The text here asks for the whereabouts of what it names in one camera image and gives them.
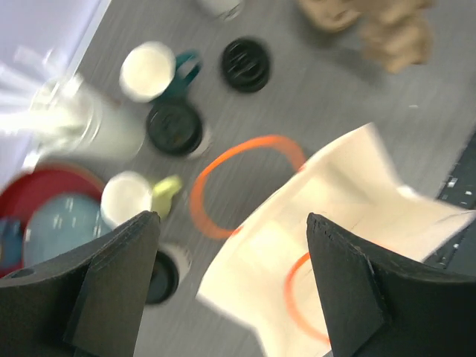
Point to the wrapped white straw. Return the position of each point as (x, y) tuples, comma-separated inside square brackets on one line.
[(47, 102)]

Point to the stack of black cup lids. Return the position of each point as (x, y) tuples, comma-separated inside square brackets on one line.
[(245, 64)]

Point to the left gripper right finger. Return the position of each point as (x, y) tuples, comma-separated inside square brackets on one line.
[(379, 303)]

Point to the dark green mug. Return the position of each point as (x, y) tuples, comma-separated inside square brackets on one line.
[(151, 72)]

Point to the black lid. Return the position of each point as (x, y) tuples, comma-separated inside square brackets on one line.
[(174, 127), (164, 280)]

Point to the white straw holder cup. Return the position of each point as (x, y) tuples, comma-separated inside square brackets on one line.
[(111, 133)]

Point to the blue mug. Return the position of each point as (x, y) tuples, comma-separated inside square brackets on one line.
[(11, 243)]

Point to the blue grey plate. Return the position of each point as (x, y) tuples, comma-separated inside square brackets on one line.
[(63, 223)]

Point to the red round tray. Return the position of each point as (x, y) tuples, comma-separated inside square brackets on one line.
[(25, 194)]

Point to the printed paper takeout bag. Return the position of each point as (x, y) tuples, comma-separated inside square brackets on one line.
[(300, 271)]

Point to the white paper cup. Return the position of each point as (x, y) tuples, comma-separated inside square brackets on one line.
[(204, 144), (180, 257)]

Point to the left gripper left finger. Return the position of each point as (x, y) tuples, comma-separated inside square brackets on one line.
[(86, 302)]

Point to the yellow mug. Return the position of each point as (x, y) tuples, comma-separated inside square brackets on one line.
[(128, 193)]

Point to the stack of white paper cups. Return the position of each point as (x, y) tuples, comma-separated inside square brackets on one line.
[(224, 10)]

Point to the brown cardboard cup carrier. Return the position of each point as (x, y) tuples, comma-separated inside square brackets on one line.
[(395, 34)]

